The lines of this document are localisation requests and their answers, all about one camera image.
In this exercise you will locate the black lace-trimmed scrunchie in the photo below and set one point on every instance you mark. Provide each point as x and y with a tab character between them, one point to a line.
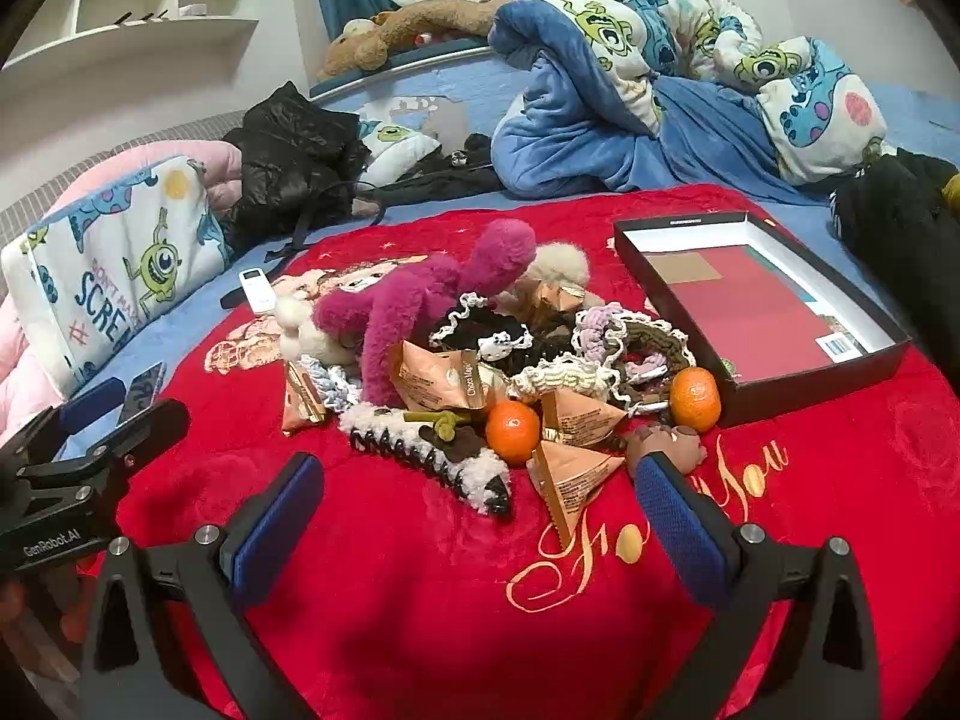
480	326

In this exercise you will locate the tangerine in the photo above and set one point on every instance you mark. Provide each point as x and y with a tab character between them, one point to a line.
514	431
695	399

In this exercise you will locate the black cardboard box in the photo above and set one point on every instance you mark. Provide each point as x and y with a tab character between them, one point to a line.
817	390

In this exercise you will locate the bed frame rail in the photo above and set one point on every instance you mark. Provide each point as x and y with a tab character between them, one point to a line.
405	64

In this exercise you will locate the red embroidered blanket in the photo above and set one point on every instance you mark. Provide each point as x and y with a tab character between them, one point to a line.
420	615

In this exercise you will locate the brown lace-trimmed scrunchie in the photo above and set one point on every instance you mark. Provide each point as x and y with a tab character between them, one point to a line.
645	345

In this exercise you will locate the fluffy white hair claw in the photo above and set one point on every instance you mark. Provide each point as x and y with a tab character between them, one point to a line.
420	454

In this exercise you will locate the yellow garment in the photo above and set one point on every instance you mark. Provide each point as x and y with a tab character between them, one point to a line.
952	191

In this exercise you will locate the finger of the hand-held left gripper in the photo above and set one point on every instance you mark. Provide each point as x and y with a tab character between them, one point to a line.
154	424
94	403

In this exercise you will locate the small cartoon print pillow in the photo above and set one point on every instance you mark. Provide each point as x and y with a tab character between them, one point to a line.
397	146

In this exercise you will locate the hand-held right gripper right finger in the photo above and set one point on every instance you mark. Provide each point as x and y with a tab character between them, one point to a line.
682	532

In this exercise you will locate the black coat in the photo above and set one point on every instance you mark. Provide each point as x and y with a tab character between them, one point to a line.
900	240

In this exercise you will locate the green brown hair clip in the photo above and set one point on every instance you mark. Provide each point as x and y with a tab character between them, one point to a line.
442	431

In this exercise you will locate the large cartoon print pillow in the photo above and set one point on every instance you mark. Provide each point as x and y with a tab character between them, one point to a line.
120	262

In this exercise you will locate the blue crochet scrunchie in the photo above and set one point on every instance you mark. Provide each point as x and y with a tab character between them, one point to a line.
330	382

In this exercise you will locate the white remote control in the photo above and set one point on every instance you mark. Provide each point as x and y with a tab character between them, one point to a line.
257	289

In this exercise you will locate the pink plush toy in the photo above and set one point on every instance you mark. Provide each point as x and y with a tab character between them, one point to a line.
405	300

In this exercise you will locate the small white plush toy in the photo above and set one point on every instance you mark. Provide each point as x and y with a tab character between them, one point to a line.
304	330

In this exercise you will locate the cream lace scrunchie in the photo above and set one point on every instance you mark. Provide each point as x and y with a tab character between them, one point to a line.
559	375

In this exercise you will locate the brown teddy bear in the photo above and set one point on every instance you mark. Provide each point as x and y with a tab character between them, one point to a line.
420	26

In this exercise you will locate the blue cartoon print quilt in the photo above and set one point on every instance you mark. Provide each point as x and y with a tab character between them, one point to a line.
570	127

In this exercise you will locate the shiny black puffer jacket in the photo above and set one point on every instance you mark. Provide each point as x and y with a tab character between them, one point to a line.
292	157

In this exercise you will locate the black smartphone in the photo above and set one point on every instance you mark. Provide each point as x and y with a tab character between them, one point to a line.
142	390

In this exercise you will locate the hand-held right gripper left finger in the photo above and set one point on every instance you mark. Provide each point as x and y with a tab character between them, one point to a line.
277	532

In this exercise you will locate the black garment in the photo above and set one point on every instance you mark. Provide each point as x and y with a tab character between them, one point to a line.
450	176

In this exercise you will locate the blue bed sheet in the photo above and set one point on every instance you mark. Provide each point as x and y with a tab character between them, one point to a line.
900	105

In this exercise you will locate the white wall shelf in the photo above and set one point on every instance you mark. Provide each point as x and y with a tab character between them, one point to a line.
150	7

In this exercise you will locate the beige fluffy scrunchie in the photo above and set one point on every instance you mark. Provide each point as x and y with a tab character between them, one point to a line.
562	270

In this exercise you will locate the red printed booklet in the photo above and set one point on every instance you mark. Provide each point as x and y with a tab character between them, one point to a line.
750	307

